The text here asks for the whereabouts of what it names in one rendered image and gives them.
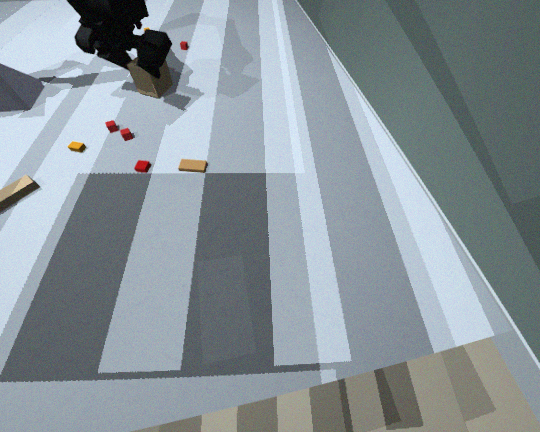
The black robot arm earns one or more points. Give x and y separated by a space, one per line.
128 12

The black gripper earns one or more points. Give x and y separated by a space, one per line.
112 39

